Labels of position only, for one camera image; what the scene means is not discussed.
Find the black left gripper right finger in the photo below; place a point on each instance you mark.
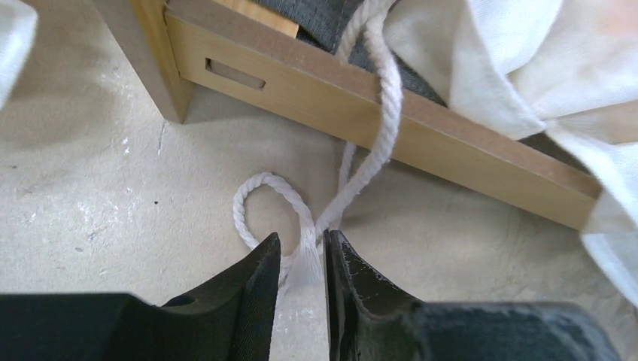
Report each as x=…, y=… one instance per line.
x=371, y=318

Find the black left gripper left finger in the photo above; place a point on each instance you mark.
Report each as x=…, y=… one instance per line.
x=229, y=317

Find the wooden pet bed frame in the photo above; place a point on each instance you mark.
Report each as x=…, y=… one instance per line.
x=175, y=45

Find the orange patterned white blanket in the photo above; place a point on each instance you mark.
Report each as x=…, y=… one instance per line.
x=567, y=69

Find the small orange patterned pillow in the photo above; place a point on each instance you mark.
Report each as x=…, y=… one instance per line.
x=19, y=23

